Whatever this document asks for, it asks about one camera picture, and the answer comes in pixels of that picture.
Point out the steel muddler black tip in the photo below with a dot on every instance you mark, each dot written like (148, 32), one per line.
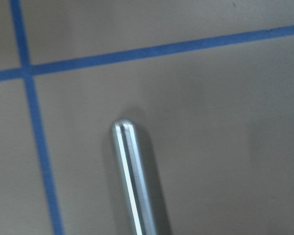
(133, 175)

